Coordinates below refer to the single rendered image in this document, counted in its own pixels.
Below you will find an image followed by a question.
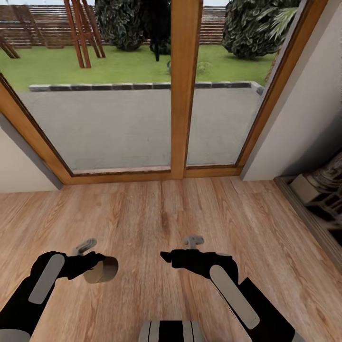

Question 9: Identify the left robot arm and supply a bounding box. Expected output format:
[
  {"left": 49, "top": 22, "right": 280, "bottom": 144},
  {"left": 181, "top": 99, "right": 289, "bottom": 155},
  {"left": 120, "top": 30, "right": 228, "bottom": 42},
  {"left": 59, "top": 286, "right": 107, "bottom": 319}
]
[{"left": 0, "top": 239, "right": 106, "bottom": 342}]

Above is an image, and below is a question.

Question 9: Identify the robot trunk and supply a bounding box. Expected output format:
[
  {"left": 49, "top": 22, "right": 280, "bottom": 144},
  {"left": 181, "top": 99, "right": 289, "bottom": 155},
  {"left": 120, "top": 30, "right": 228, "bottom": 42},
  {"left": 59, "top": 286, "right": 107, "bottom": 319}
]
[{"left": 138, "top": 320, "right": 203, "bottom": 342}]

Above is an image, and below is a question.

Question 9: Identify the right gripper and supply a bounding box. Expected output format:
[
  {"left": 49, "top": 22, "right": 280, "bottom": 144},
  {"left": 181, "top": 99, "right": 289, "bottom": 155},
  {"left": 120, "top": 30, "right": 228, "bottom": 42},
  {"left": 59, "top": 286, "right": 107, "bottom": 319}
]
[{"left": 161, "top": 249, "right": 199, "bottom": 273}]

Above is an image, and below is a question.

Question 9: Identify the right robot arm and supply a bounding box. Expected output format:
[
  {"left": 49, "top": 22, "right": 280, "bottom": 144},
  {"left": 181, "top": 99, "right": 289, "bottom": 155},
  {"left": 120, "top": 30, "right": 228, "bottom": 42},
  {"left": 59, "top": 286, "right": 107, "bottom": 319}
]
[{"left": 161, "top": 236, "right": 306, "bottom": 342}]

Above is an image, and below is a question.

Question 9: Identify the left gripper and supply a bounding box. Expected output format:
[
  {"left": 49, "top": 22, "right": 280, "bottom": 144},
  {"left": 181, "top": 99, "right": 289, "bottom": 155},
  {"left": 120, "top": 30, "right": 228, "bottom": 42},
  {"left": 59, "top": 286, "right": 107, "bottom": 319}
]
[{"left": 67, "top": 251, "right": 106, "bottom": 280}]

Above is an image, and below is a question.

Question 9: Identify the pillar candle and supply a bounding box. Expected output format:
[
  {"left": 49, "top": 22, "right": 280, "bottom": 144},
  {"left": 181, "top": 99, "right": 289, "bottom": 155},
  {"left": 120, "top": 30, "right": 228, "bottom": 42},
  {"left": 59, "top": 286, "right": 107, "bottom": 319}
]
[{"left": 84, "top": 256, "right": 118, "bottom": 284}]

